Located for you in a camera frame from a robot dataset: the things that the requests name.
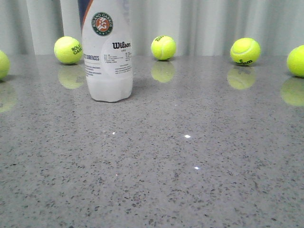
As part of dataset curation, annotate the clear Wilson tennis ball can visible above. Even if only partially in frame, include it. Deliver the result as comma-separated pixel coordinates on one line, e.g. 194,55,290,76
78,0,133,102

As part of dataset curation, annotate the centre yellow tennis ball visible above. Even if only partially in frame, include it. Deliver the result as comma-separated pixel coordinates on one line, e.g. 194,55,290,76
151,35,176,61

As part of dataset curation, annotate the yellow Roland Garros tennis ball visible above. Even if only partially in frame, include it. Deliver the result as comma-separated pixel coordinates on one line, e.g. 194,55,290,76
54,36,83,65

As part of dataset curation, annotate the yellow Wilson tennis ball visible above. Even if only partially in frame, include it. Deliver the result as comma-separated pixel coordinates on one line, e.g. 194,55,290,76
230,38,261,66

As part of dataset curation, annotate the far-right yellow tennis ball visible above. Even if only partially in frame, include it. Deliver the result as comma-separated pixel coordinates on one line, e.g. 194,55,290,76
286,45,304,77

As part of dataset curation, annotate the far-left yellow tennis ball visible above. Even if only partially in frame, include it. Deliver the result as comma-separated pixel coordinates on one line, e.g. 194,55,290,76
0,50,10,79

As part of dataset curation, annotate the grey pleated curtain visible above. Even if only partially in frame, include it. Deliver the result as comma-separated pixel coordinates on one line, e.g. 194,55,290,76
0,0,304,56

